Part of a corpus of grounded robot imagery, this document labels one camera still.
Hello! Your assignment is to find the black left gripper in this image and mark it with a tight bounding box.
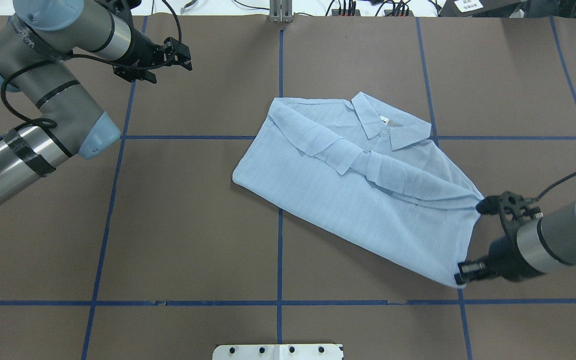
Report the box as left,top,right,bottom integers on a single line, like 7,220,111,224
112,30,193,84

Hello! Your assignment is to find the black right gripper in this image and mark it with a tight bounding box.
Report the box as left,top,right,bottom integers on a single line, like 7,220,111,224
455,235,545,286

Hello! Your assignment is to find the light blue button shirt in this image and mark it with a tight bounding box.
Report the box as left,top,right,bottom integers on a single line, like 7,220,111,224
231,92,483,289

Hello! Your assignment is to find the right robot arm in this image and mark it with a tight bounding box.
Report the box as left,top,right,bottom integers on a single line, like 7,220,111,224
454,191,576,285

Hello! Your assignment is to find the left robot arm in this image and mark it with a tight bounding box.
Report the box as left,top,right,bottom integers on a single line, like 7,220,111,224
0,0,192,205

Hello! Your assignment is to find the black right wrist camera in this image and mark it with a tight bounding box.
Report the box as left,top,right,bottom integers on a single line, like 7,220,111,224
475,191,543,240

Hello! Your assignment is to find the aluminium frame post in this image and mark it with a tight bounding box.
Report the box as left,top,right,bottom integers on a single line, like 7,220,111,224
269,0,294,23

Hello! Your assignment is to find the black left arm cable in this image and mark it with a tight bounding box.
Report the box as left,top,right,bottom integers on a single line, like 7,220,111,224
0,0,184,131

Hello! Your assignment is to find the white camera mast base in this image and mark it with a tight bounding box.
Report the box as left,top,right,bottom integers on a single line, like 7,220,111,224
212,343,345,360

